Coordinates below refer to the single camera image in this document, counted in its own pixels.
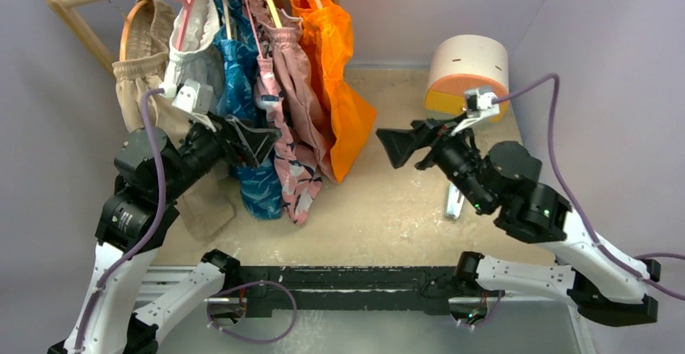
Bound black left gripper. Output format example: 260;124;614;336
159;108;279;201

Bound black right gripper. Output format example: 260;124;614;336
376;112;492;213

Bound blue leaf-print shorts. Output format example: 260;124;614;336
213;0;282;220

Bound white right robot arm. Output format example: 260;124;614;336
376;119;661;327

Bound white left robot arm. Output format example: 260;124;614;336
50;115;280;353

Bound pink navy patterned shorts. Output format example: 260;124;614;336
254;56;322;226

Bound beige shorts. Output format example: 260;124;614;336
110;0;237;242

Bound dusty pink shorts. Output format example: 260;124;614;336
248;0;337;183

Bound white shorts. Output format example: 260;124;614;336
163;0;225;99

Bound orange shorts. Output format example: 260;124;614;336
288;0;376;183

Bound thin pink hanger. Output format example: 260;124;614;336
243;0;264;58

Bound orange hanger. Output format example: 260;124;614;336
119;0;152;61

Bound light blue stapler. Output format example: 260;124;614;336
444;183;464;220

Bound round pastel drawer box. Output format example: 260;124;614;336
423;35;509;119

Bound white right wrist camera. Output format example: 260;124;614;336
450;86;500;137

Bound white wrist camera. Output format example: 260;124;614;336
159;79;218;131
450;86;500;137

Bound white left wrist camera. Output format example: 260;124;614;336
159;79;218;131

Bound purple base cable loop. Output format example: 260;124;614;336
205;280;298;346

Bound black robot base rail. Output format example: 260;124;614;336
133;250;584;319

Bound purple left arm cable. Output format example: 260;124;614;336
72;87;168;352

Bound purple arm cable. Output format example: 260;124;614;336
492;73;685;301
72;87;168;352

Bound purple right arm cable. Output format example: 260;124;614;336
492;73;685;301

